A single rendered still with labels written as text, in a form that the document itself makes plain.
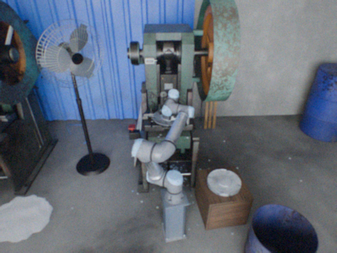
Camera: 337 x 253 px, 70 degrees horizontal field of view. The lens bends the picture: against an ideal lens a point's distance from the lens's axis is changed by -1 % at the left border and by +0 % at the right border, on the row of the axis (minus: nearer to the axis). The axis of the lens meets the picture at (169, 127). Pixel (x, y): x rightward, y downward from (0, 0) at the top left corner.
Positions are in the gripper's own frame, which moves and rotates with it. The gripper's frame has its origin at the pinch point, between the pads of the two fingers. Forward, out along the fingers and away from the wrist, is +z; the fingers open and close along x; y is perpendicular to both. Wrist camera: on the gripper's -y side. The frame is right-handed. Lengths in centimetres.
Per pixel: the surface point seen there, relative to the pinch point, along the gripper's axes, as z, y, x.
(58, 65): -23, -88, 44
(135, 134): 18.1, -29.1, -1.0
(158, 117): 15.5, -7.9, 13.6
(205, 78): -1, 39, 42
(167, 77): -15.9, 1.1, 32.0
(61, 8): 2, -108, 164
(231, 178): 34, 52, -44
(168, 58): -29.0, 2.3, 40.4
